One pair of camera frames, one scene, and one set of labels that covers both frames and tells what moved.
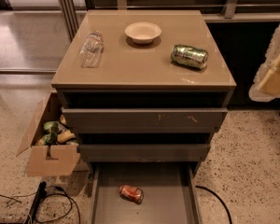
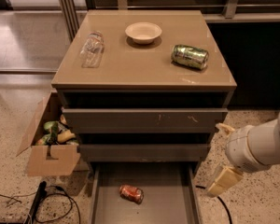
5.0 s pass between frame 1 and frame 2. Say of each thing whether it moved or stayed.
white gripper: moved
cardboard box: stayed
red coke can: stayed
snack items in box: stayed
